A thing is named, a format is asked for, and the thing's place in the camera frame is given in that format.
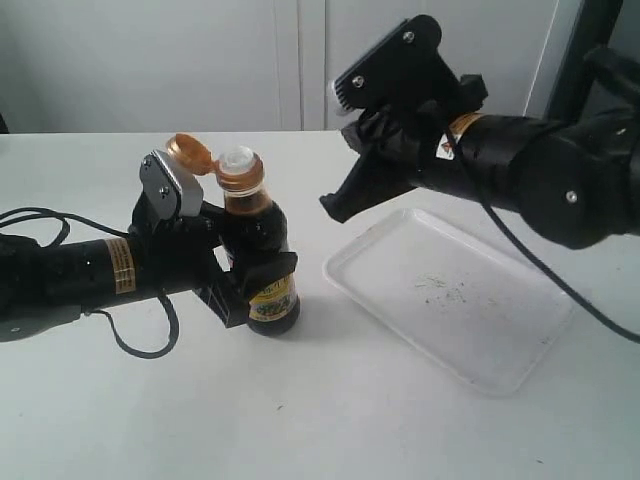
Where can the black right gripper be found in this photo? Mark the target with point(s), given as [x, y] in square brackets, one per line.
[416, 147]

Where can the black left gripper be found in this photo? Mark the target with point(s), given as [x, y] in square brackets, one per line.
[173, 256]

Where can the dark soy sauce bottle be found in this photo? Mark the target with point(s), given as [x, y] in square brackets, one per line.
[253, 225]

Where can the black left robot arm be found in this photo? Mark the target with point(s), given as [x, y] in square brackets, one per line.
[43, 287]

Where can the white rectangular foam tray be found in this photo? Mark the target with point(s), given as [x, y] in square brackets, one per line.
[481, 314]

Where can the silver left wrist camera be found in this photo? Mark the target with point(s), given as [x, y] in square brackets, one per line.
[171, 189]

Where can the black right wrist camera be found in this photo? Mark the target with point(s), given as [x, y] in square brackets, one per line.
[403, 67]

